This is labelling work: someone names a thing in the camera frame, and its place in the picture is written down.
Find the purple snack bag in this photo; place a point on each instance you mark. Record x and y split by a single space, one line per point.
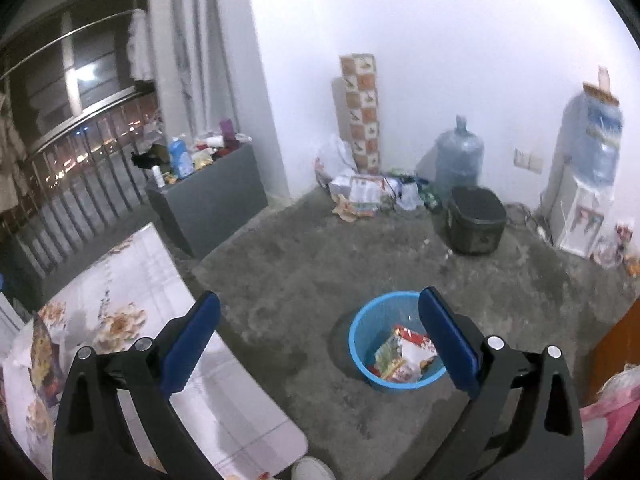
45 360

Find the black cloth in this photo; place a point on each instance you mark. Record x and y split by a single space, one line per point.
142 160

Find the grey cabinet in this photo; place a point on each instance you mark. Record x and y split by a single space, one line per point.
215 200

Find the white shoe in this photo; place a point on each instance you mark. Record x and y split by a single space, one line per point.
312 470

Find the metal balcony railing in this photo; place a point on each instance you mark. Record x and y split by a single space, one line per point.
100 116

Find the white water dispenser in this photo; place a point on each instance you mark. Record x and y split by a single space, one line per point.
575 215

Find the purple cup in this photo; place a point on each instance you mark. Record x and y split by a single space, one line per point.
227 132

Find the floral plaid table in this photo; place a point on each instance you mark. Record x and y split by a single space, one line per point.
150 280

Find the blue detergent bottle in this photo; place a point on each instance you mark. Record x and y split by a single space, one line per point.
180 160

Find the tall tile-print carton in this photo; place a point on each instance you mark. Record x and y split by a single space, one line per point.
362 110

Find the wall socket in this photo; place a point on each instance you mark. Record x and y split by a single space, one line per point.
527 160

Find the white red plastic bag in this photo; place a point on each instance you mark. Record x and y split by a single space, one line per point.
335 157

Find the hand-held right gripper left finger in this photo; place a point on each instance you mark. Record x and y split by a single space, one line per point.
192 345

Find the brown wooden board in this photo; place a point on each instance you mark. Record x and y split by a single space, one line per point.
617 350

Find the blue plastic wastebasket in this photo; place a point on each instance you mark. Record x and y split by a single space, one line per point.
362 340

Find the pink cloth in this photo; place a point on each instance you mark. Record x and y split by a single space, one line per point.
615 410

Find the grey curtain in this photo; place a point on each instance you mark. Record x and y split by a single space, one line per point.
200 60

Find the pile of paper packaging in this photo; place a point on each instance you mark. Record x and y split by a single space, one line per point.
357 192

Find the red white snack bag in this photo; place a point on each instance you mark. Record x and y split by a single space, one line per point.
415 347

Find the white hanging cloth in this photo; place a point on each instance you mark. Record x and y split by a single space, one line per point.
140 45

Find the small white bottle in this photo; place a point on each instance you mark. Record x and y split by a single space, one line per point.
158 177

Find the blue water jug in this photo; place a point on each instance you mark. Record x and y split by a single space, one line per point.
457 160
590 130

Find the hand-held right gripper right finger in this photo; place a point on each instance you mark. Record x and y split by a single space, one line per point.
450 345

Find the beige hanging jacket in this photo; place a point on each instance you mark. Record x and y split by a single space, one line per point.
10 160

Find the black rice cooker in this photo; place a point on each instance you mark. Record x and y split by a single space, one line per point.
475 220

